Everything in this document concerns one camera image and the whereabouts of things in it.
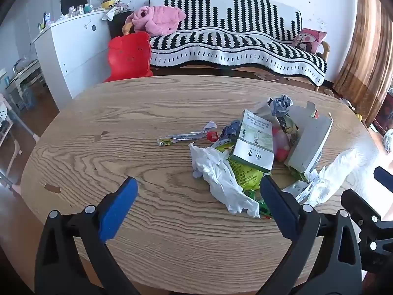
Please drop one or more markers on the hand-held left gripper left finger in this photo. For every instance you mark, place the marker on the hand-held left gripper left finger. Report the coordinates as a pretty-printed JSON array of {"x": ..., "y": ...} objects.
[{"x": 118, "y": 209}]

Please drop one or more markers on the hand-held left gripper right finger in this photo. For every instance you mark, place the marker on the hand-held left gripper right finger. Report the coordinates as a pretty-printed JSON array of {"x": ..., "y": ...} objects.
[{"x": 278, "y": 209}]

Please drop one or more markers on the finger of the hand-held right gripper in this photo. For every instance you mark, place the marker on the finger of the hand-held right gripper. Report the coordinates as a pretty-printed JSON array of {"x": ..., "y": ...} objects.
[
  {"x": 385, "y": 178},
  {"x": 359, "y": 202}
]

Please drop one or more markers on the torn cardboard box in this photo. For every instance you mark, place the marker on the torn cardboard box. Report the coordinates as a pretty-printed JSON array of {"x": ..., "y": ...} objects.
[{"x": 310, "y": 147}]

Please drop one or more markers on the blue printed wrapper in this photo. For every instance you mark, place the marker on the blue printed wrapper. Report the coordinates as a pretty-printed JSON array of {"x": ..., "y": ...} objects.
[{"x": 231, "y": 130}]

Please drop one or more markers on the white plastic bag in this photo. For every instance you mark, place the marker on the white plastic bag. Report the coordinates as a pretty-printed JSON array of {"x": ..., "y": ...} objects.
[{"x": 331, "y": 175}]

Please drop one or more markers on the yellow green snack wrapper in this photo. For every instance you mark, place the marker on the yellow green snack wrapper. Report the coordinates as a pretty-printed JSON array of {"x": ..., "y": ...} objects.
[{"x": 245, "y": 176}]

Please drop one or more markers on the dark red plant pot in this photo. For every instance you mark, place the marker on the dark red plant pot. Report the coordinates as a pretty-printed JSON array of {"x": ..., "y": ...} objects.
[{"x": 385, "y": 113}]

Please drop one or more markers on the crumpled white tissue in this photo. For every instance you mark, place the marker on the crumpled white tissue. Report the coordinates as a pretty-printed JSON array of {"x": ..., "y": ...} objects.
[{"x": 221, "y": 178}]

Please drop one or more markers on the small yellow toy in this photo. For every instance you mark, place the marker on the small yellow toy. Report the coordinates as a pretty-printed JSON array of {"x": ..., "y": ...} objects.
[{"x": 358, "y": 116}]

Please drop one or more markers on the green and white carton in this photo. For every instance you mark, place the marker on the green and white carton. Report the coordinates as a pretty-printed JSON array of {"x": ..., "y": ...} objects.
[{"x": 253, "y": 141}]

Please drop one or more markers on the long white snack wrapper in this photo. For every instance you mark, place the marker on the long white snack wrapper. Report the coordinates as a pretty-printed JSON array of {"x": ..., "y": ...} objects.
[{"x": 184, "y": 136}]

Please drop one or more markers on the red plastic clip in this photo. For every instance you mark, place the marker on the red plastic clip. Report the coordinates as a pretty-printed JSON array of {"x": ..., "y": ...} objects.
[{"x": 212, "y": 135}]

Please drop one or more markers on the crumpled grey paper ball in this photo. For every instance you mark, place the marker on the crumpled grey paper ball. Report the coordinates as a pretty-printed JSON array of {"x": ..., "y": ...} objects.
[{"x": 281, "y": 104}]

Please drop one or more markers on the brown curtain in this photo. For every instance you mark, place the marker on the brown curtain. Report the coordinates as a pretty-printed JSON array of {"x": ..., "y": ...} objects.
[{"x": 365, "y": 52}]

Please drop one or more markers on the pink white high chair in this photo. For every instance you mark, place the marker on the pink white high chair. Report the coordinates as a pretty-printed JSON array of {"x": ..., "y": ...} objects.
[{"x": 12, "y": 129}]

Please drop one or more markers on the wooden sofa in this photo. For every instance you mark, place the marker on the wooden sofa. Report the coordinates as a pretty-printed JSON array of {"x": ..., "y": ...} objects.
[{"x": 325, "y": 48}]

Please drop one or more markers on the red plastic chair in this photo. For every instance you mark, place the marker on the red plastic chair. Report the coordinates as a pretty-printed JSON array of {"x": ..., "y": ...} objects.
[{"x": 130, "y": 55}]

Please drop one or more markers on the pink cartoon cushion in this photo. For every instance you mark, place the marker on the pink cartoon cushion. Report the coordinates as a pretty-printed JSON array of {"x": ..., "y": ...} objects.
[{"x": 308, "y": 40}]

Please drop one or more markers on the white desk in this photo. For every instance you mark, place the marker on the white desk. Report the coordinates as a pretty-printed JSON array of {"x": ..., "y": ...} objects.
[{"x": 26, "y": 76}]

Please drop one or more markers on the white cabinet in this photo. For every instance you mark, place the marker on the white cabinet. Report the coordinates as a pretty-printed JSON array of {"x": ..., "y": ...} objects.
[{"x": 73, "y": 49}]

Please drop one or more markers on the black white striped blanket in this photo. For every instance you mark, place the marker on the black white striped blanket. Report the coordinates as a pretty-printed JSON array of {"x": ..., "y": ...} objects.
[{"x": 239, "y": 46}]

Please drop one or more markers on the pink garment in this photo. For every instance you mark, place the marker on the pink garment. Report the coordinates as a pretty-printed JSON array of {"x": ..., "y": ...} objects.
[{"x": 156, "y": 20}]

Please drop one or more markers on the crumpled white paper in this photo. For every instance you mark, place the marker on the crumpled white paper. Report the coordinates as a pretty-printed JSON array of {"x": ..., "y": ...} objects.
[{"x": 110, "y": 13}]

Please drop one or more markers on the assorted small bottles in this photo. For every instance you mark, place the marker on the assorted small bottles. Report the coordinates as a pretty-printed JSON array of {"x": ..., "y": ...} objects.
[{"x": 78, "y": 9}]

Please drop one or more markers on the yellow container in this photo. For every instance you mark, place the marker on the yellow container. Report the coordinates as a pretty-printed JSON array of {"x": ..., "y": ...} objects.
[{"x": 108, "y": 4}]

